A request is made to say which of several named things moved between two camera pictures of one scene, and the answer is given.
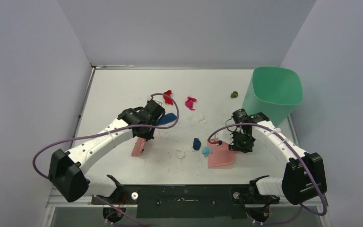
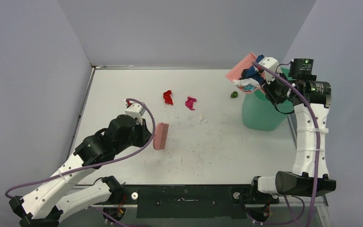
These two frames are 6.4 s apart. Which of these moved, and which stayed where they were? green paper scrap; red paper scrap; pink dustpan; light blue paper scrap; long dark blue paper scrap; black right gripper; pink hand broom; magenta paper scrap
Moved: pink dustpan; long dark blue paper scrap; light blue paper scrap; pink hand broom; black right gripper
Stayed: magenta paper scrap; red paper scrap; green paper scrap
